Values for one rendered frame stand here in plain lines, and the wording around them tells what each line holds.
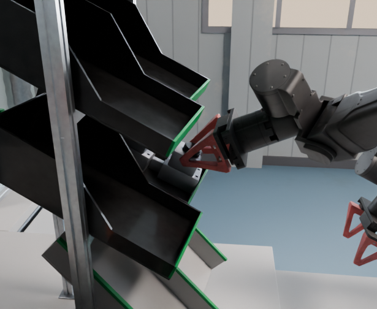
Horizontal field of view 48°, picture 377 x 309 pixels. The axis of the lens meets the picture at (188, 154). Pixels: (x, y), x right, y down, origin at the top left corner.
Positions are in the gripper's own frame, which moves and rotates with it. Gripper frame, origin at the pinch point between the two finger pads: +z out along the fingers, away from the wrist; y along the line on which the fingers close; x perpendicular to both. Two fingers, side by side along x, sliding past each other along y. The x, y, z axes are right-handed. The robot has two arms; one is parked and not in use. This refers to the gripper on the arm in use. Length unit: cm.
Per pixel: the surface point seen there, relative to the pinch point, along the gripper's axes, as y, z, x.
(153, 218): 13.7, 3.7, 2.1
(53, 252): 21.0, 15.0, -1.4
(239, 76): -264, 32, 53
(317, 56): -277, -26, 63
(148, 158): 2.6, 5.4, -2.7
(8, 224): -29, 70, 12
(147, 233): 17.2, 3.7, 2.2
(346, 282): -20, -13, 51
